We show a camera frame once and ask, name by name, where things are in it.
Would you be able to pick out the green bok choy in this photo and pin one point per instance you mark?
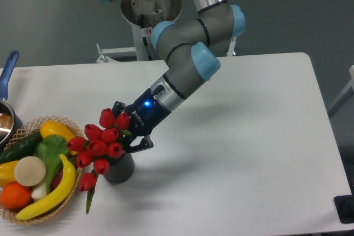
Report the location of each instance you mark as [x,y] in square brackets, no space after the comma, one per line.
[48,150]

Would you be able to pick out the yellow bell pepper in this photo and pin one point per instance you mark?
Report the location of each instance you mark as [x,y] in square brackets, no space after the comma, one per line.
[7,173]

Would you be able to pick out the woven wicker basket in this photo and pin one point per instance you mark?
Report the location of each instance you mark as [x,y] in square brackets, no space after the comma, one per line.
[29,129]

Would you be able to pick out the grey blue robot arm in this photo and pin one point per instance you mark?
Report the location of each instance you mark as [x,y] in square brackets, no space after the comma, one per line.
[186,51]

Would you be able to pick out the blue handled saucepan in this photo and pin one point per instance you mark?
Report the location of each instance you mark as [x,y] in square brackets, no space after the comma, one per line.
[10,122]

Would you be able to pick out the red tulip bouquet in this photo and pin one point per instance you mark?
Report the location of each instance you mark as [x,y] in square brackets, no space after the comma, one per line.
[101,142]

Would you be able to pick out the black device at table edge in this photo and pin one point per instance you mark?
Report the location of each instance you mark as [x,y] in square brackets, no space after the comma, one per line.
[344,207]

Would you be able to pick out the dark grey ribbed vase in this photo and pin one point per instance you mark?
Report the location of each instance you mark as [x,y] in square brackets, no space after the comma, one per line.
[121,169]

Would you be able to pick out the white frame at right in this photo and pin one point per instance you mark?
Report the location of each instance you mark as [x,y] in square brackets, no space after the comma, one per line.
[342,97]

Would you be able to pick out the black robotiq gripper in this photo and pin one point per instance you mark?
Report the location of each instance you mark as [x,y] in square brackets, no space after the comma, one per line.
[145,113]

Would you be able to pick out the dark green cucumber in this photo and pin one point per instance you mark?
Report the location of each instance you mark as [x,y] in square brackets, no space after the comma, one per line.
[24,147]

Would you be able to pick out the orange fruit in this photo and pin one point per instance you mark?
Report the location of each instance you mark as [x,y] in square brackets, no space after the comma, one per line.
[15,196]

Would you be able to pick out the dark red fruit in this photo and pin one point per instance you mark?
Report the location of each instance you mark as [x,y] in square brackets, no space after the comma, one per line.
[57,179]

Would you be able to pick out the yellow banana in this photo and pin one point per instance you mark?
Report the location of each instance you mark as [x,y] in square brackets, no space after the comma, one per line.
[55,197]

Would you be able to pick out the beige round disc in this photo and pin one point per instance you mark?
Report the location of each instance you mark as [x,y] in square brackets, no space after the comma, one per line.
[29,171]

